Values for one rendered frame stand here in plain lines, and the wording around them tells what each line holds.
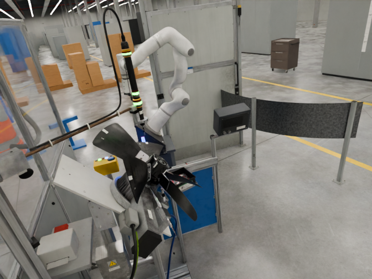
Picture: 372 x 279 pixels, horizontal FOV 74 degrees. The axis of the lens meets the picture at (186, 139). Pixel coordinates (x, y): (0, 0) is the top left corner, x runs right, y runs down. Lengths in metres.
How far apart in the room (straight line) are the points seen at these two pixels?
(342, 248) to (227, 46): 2.49
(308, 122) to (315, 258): 1.33
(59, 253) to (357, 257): 2.21
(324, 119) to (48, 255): 2.63
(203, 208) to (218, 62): 1.92
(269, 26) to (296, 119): 8.16
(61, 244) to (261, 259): 1.60
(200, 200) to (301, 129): 1.42
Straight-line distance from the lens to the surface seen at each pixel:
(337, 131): 3.04
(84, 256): 1.54
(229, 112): 1.87
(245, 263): 2.38
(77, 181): 1.30
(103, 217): 1.42
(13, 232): 1.18
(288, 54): 7.90
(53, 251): 1.50
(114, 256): 1.51
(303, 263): 2.45
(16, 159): 1.05
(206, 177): 2.11
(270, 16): 10.87
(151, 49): 1.78
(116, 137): 1.39
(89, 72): 8.87
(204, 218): 2.39
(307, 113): 2.91
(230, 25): 3.40
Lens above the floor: 1.93
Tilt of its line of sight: 27 degrees down
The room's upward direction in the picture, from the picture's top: 8 degrees counter-clockwise
